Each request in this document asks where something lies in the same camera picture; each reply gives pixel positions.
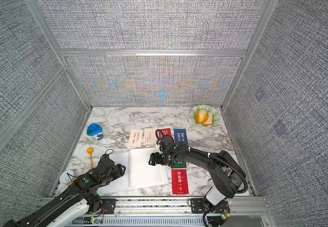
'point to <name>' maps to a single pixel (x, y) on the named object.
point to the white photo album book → (138, 172)
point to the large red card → (179, 181)
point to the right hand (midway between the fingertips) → (153, 160)
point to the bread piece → (202, 116)
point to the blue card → (180, 136)
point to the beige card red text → (135, 138)
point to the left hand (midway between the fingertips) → (125, 169)
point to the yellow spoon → (90, 150)
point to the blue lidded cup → (95, 130)
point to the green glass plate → (216, 116)
